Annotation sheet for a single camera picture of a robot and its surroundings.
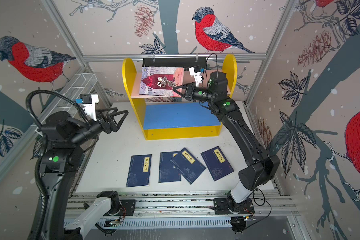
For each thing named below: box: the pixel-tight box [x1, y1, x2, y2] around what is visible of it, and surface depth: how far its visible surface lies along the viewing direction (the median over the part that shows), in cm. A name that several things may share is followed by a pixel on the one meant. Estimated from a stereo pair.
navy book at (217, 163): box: [200, 146, 235, 182], surface depth 89 cm
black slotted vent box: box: [142, 58, 207, 72], surface depth 94 cm
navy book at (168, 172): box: [158, 151, 181, 183], surface depth 87 cm
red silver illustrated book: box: [139, 67, 185, 97], surface depth 66 cm
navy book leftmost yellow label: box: [125, 154, 152, 188], surface depth 87 cm
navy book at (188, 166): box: [169, 147, 207, 185], surface depth 89 cm
